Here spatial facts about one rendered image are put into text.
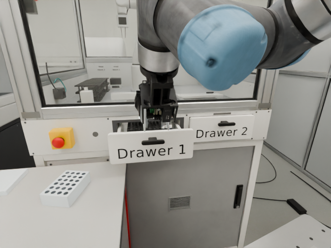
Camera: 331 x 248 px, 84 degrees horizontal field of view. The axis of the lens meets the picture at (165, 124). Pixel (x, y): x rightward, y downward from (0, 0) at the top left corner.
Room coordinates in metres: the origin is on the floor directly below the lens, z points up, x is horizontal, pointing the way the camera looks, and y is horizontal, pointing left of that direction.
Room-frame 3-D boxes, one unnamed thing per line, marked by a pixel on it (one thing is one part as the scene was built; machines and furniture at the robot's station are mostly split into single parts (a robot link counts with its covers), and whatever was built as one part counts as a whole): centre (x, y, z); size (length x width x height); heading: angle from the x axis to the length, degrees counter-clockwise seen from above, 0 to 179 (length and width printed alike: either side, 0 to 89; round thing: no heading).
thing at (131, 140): (0.58, 0.05, 0.87); 0.29 x 0.02 x 0.11; 99
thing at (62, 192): (0.48, 0.31, 0.78); 0.12 x 0.08 x 0.04; 174
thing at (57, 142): (0.60, 0.38, 0.88); 0.04 x 0.03 x 0.04; 99
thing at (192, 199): (1.19, 0.09, 0.40); 1.03 x 0.95 x 0.80; 99
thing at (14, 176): (0.52, 0.54, 0.77); 0.13 x 0.09 x 0.02; 10
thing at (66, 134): (0.64, 0.39, 0.88); 0.07 x 0.05 x 0.07; 99
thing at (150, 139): (0.55, 0.04, 0.91); 0.07 x 0.04 x 0.01; 99
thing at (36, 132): (1.19, 0.10, 0.87); 1.02 x 0.95 x 0.14; 99
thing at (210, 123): (0.75, -0.25, 0.87); 0.29 x 0.02 x 0.11; 99
